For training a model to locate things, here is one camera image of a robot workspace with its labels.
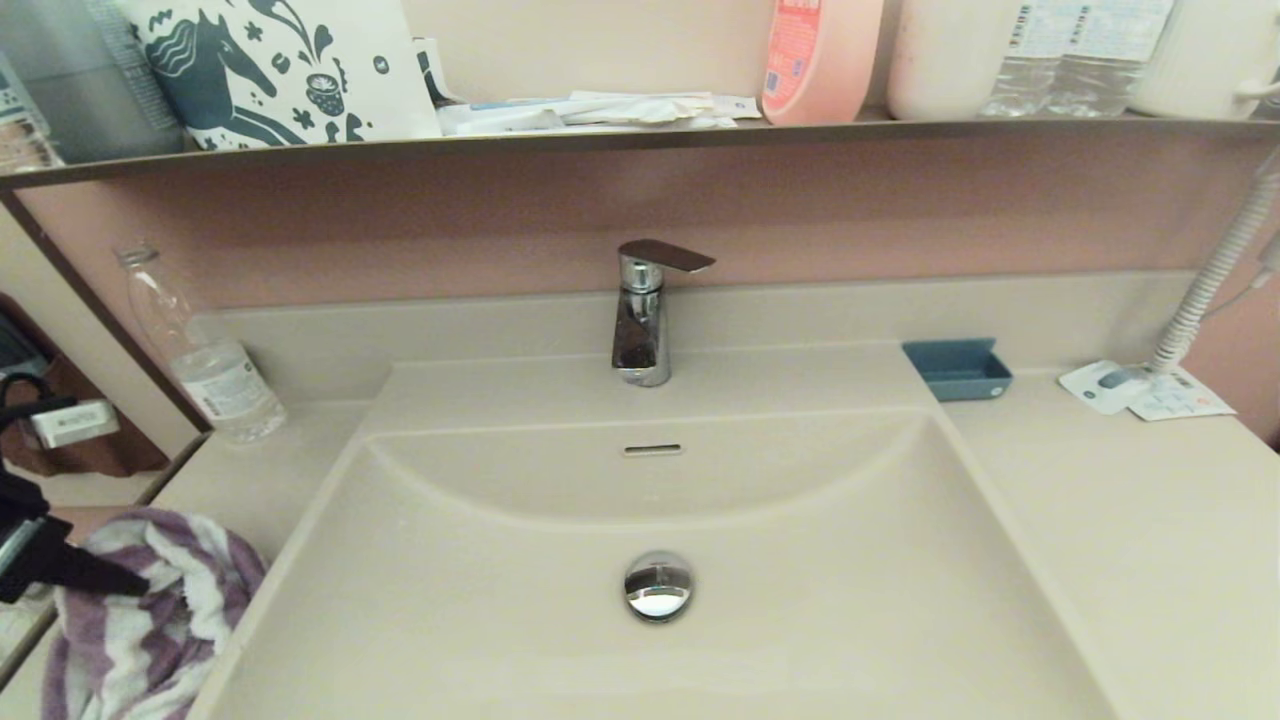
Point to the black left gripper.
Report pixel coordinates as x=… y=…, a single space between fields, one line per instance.
x=18 y=545

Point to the purple white striped towel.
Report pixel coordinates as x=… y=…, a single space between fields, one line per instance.
x=180 y=640

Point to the chrome sink faucet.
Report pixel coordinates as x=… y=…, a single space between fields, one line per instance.
x=640 y=330

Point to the white ceramic sink basin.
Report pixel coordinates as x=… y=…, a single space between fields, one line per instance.
x=800 y=560

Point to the clear bottle with white label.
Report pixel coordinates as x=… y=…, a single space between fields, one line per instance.
x=225 y=385

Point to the patterned paper packet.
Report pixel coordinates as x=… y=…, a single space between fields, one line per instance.
x=25 y=130

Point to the grey translucent container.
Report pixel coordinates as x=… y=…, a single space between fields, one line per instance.
x=90 y=100

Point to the white bag with horse print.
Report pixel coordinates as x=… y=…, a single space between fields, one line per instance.
x=380 y=90

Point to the chrome drain stopper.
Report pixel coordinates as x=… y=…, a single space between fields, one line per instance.
x=658 y=590

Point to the white sachet packet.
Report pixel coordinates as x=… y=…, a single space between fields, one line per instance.
x=500 y=125

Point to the white packets on shelf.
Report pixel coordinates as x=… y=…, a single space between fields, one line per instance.
x=640 y=108

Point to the small white packet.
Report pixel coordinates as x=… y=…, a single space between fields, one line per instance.
x=738 y=108

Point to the blue plastic soap tray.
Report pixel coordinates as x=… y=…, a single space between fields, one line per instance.
x=958 y=378

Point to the pink plastic bottle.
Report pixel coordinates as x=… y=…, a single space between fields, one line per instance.
x=830 y=70

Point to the large white plastic jug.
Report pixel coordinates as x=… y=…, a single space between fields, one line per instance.
x=940 y=60

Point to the white card with grey spot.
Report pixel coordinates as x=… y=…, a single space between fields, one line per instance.
x=1080 y=385

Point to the clear plastic water bottle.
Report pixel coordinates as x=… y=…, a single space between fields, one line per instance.
x=1105 y=65
x=1020 y=85

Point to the white kettle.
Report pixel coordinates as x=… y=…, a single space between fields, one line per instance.
x=1200 y=60

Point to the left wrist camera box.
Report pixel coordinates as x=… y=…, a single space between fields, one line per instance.
x=75 y=424

